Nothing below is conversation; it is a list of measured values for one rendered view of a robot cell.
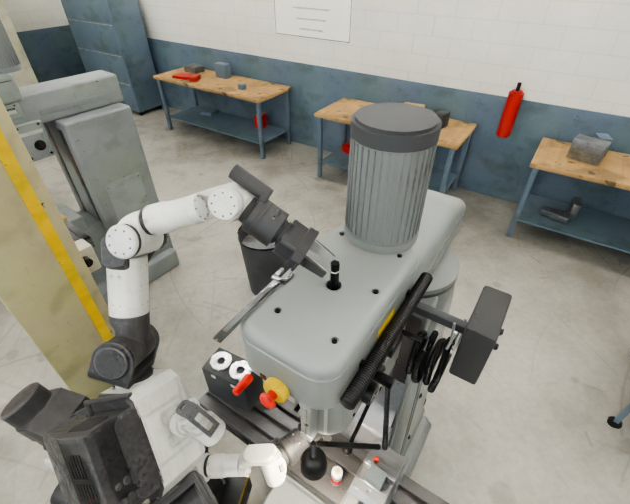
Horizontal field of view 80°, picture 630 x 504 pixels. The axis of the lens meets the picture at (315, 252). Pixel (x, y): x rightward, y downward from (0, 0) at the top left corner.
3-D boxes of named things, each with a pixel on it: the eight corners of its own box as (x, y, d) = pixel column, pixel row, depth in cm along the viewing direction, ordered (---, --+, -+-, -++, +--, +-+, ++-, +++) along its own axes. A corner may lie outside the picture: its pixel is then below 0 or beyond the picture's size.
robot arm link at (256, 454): (273, 460, 112) (232, 461, 115) (281, 481, 115) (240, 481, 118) (278, 441, 118) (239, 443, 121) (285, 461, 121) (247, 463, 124)
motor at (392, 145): (399, 264, 93) (422, 141, 73) (330, 237, 102) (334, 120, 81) (428, 225, 106) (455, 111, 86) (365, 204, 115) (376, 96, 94)
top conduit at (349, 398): (353, 413, 76) (354, 404, 74) (335, 402, 78) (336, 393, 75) (431, 283, 105) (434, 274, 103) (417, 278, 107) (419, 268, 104)
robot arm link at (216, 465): (247, 475, 123) (194, 476, 127) (244, 442, 124) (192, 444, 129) (232, 491, 113) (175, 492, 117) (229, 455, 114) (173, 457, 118)
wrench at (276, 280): (223, 346, 74) (223, 343, 74) (209, 337, 76) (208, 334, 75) (294, 275, 90) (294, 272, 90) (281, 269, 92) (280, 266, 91)
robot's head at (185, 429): (193, 447, 93) (218, 446, 89) (164, 425, 88) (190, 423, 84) (204, 422, 98) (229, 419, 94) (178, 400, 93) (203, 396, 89)
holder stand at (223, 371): (249, 412, 162) (243, 387, 149) (208, 391, 170) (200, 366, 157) (264, 389, 170) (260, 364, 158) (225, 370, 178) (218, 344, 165)
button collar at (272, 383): (285, 408, 81) (283, 393, 77) (263, 393, 84) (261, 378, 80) (290, 400, 82) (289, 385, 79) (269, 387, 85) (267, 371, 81)
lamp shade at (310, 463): (298, 480, 96) (298, 470, 92) (301, 450, 101) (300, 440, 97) (327, 481, 95) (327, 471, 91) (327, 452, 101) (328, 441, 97)
